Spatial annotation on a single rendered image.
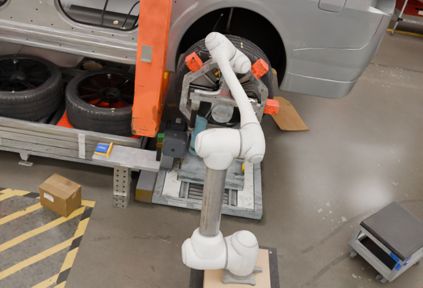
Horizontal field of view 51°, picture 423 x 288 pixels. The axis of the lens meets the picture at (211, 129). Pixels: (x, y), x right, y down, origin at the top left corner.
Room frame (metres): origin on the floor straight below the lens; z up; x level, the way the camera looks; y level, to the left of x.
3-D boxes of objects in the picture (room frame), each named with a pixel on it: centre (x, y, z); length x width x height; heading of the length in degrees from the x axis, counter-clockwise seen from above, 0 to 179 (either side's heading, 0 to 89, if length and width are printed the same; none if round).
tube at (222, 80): (2.29, 0.06, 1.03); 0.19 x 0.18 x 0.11; 3
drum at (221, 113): (2.34, -0.04, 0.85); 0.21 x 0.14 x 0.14; 3
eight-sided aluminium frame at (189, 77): (2.42, -0.04, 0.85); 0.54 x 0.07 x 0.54; 93
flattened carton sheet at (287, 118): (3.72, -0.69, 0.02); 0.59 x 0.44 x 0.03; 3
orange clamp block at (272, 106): (2.44, -0.35, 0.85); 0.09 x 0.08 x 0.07; 93
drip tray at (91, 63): (3.85, 1.22, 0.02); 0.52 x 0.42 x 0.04; 87
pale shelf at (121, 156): (2.16, 0.50, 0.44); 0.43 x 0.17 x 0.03; 93
